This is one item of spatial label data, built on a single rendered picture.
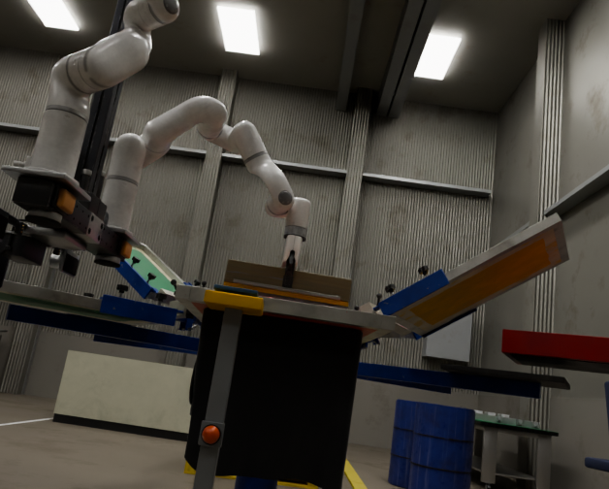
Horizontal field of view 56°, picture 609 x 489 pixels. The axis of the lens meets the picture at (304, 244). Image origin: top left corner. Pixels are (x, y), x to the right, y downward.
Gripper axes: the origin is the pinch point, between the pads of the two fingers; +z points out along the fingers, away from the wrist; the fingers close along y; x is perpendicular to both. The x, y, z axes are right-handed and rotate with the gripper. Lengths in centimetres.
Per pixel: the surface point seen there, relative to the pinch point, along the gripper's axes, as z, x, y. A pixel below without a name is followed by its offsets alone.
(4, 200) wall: -224, -543, -878
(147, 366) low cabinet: 33, -144, -521
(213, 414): 41, -12, 53
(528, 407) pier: 10, 323, -544
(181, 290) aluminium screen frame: 12.4, -27.1, 33.5
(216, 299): 16, -15, 57
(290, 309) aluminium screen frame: 12.9, 1.7, 33.5
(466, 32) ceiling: -546, 218, -602
